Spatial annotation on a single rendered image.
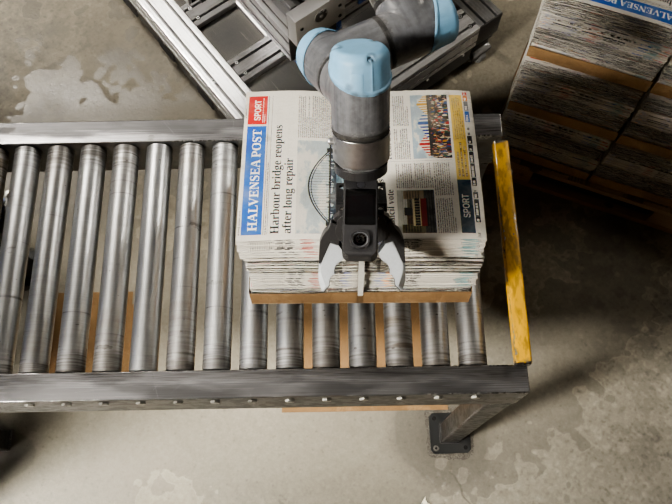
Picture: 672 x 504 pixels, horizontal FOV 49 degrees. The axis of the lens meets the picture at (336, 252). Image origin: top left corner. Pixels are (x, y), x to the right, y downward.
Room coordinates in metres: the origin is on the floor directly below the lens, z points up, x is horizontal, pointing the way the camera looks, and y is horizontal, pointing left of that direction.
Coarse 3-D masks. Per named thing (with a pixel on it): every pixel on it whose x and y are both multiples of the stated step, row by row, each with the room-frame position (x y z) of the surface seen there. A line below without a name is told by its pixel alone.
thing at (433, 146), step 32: (416, 96) 0.66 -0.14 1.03; (448, 96) 0.65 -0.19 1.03; (416, 128) 0.59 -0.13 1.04; (448, 128) 0.59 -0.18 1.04; (416, 160) 0.53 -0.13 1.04; (448, 160) 0.53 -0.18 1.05; (416, 192) 0.47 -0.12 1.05; (448, 192) 0.47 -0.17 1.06; (480, 192) 0.47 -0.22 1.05; (416, 224) 0.42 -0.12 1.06; (448, 224) 0.41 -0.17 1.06; (480, 224) 0.41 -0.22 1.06; (416, 256) 0.38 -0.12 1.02; (448, 256) 0.38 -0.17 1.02; (480, 256) 0.38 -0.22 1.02; (384, 288) 0.37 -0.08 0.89; (416, 288) 0.37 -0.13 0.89; (448, 288) 0.37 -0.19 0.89
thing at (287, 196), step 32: (256, 96) 0.67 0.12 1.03; (288, 96) 0.66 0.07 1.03; (320, 96) 0.66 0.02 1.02; (256, 128) 0.60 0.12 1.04; (288, 128) 0.60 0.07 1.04; (320, 128) 0.60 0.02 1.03; (256, 160) 0.54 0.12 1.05; (288, 160) 0.54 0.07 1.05; (320, 160) 0.54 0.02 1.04; (256, 192) 0.48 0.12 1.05; (288, 192) 0.48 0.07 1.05; (320, 192) 0.48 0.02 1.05; (256, 224) 0.42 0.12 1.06; (288, 224) 0.42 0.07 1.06; (320, 224) 0.42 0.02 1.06; (256, 256) 0.39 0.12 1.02; (288, 256) 0.39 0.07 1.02; (256, 288) 0.38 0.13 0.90; (288, 288) 0.37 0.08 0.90; (320, 288) 0.37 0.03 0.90
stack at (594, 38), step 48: (576, 0) 1.00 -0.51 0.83; (624, 0) 0.99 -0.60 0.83; (576, 48) 0.98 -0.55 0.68; (624, 48) 0.95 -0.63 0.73; (528, 96) 1.00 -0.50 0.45; (576, 96) 0.96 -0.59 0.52; (624, 96) 0.93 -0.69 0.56; (528, 144) 0.99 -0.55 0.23; (576, 144) 0.95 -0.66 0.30; (576, 192) 0.93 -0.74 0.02
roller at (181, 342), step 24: (192, 144) 0.70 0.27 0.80; (192, 168) 0.65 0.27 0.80; (192, 192) 0.60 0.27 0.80; (192, 216) 0.55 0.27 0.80; (192, 240) 0.50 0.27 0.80; (192, 264) 0.46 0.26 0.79; (192, 288) 0.41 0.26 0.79; (192, 312) 0.37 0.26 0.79; (168, 336) 0.32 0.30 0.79; (192, 336) 0.32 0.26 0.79; (168, 360) 0.28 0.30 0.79; (192, 360) 0.28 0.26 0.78
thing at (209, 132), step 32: (0, 128) 0.75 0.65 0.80; (32, 128) 0.75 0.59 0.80; (64, 128) 0.75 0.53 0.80; (96, 128) 0.75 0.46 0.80; (128, 128) 0.74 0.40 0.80; (160, 128) 0.74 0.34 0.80; (192, 128) 0.74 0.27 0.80; (224, 128) 0.74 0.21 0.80; (480, 128) 0.72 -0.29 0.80; (480, 160) 0.70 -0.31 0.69
